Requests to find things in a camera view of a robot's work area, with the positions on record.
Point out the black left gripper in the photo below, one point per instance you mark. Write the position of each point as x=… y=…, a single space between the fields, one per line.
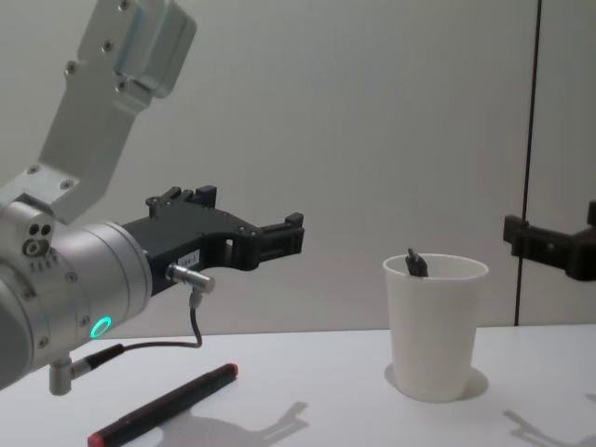
x=186 y=233

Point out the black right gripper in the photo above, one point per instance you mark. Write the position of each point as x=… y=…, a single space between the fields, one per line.
x=586 y=258

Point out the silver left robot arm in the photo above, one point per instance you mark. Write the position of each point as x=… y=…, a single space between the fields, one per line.
x=88 y=139

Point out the short black pen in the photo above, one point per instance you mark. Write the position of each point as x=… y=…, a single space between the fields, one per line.
x=415 y=265

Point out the white plastic cup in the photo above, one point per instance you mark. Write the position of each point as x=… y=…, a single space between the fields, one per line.
x=433 y=335

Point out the black pen with red ends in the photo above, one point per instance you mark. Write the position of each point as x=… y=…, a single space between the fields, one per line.
x=163 y=402

